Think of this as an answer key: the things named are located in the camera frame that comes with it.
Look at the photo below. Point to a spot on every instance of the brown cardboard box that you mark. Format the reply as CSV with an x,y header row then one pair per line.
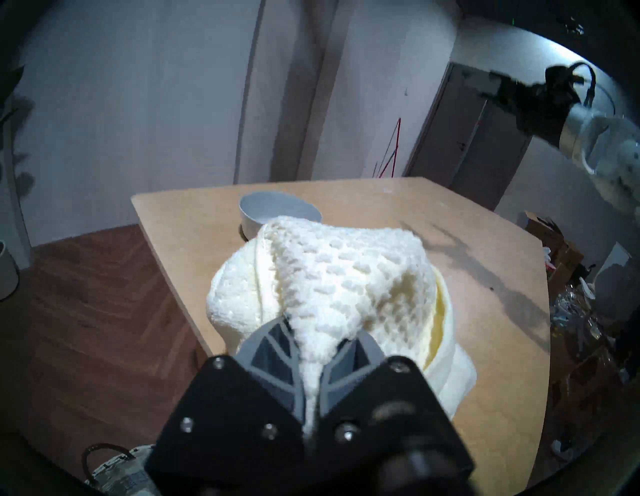
x,y
565,252

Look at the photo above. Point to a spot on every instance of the pale grey bowl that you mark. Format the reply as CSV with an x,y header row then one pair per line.
x,y
270,207

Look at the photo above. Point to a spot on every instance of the cream knitted cloth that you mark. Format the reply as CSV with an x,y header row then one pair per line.
x,y
340,280

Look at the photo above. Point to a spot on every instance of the light wooden table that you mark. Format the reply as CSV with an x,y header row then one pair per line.
x,y
200,215

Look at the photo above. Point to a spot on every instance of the dark door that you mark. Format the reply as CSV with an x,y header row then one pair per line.
x,y
465,140

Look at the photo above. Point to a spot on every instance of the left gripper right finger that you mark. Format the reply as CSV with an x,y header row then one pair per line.
x,y
350,365

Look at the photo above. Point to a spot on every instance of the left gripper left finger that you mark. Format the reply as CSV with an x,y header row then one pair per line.
x,y
272,355

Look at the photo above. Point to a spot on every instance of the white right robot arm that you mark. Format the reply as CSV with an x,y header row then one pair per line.
x,y
610,155

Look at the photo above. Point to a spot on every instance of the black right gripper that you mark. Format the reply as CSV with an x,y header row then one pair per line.
x,y
545,107

